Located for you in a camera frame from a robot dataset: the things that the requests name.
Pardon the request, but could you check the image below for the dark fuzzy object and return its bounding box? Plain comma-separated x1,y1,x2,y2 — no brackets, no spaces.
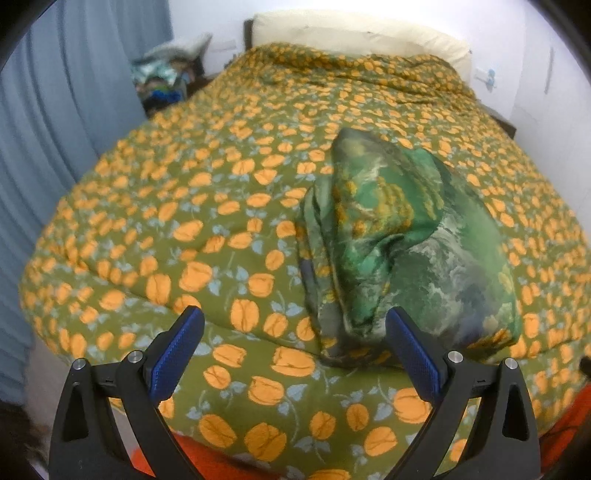
0,406,49,469

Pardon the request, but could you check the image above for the pile of clutter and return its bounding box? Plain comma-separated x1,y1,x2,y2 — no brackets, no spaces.
129,32,214,116

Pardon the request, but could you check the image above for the blue grey curtain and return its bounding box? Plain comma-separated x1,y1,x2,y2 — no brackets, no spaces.
0,0,174,407

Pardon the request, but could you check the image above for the green printed garment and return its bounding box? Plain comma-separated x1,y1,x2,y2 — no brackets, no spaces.
295,127,523,370

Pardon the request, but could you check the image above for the orange red bed sheet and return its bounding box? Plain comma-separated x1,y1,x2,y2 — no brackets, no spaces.
131,401,591,480

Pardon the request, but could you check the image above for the olive orange floral blanket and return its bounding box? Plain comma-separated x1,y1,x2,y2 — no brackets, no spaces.
18,42,591,480

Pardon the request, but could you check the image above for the cream headboard pillow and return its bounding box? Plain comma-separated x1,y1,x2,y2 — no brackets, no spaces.
244,11,472,86

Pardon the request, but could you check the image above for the white wall socket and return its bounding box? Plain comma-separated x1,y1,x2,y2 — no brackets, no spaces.
473,67,498,90

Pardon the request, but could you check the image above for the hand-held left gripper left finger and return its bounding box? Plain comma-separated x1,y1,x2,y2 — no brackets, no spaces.
48,305,206,480

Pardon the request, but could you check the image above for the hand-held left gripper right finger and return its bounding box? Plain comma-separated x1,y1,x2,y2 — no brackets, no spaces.
383,307,542,480

